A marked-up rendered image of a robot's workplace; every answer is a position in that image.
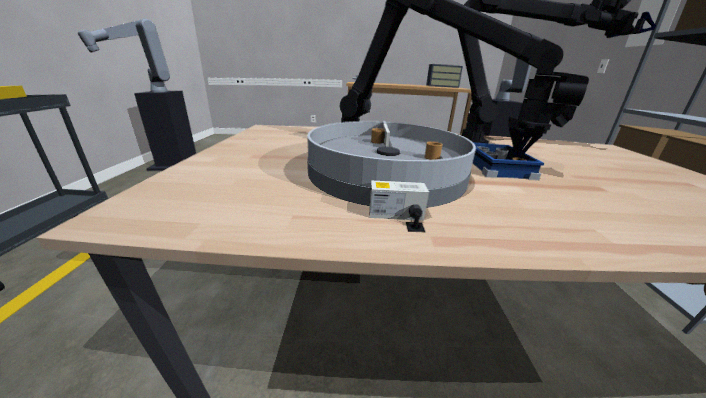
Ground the blue crate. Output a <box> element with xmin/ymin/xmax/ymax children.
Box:
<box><xmin>473</xmin><ymin>143</ymin><xmax>544</xmax><ymax>179</ymax></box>

